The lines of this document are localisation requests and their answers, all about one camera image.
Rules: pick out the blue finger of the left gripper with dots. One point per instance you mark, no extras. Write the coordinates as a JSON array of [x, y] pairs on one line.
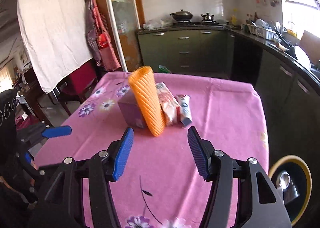
[[54, 132]]

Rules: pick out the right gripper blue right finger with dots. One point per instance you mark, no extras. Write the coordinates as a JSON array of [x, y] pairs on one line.
[[201, 150]]

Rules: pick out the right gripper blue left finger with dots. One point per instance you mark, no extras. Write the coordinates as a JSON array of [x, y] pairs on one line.
[[123, 149]]

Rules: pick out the red white milk carton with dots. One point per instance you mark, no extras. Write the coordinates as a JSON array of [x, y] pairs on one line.
[[169, 104]]

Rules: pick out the white blue yogurt pouch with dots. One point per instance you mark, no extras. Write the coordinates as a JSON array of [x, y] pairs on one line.
[[185, 111]]

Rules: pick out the purple cardboard box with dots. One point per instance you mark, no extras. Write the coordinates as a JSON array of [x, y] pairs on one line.
[[131, 111]]

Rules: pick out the red Coca-Cola can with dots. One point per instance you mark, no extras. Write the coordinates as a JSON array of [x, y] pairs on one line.
[[283, 181]]

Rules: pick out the orange foam fruit net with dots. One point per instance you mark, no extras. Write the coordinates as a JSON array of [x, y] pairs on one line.
[[143, 85]]

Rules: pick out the yellow-rimmed black trash bin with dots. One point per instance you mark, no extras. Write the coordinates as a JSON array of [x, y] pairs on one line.
[[297, 196]]

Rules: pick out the pink floral tablecloth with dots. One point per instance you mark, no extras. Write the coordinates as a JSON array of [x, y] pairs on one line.
[[160, 181]]

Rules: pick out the red chair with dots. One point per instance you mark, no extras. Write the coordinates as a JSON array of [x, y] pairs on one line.
[[75, 86]]

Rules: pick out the green snack bag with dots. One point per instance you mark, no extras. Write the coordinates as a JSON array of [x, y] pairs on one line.
[[163, 69]]

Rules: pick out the red checked apron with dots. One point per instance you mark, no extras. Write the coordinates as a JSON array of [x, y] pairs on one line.
[[98, 38]]

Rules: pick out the green lower drawer cabinet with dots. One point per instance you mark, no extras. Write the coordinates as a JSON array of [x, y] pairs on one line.
[[198, 51]]

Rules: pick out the dark lower counter cabinets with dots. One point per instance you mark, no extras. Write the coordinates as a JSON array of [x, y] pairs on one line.
[[290, 98]]

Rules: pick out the white hanging cloth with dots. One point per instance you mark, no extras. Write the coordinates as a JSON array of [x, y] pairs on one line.
[[54, 35]]

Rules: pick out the wooden rolling pin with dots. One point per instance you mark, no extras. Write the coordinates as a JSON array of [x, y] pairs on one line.
[[281, 47]]

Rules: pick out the small steel pot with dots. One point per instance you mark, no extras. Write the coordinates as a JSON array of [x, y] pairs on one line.
[[207, 18]]

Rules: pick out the white plastic bag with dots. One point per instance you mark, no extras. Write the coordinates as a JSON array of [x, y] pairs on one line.
[[157, 24]]

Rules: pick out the black frying pan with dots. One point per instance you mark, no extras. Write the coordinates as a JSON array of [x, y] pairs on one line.
[[295, 51]]

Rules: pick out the white dish rack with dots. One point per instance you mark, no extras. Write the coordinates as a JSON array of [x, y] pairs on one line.
[[261, 29]]

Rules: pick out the black wok with lid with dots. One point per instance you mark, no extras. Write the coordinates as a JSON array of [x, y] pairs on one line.
[[182, 15]]

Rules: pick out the glass sliding door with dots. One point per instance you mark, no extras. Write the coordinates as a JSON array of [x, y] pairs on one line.
[[124, 24]]

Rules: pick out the wooden cutting board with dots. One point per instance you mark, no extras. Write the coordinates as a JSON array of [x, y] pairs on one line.
[[311, 46]]

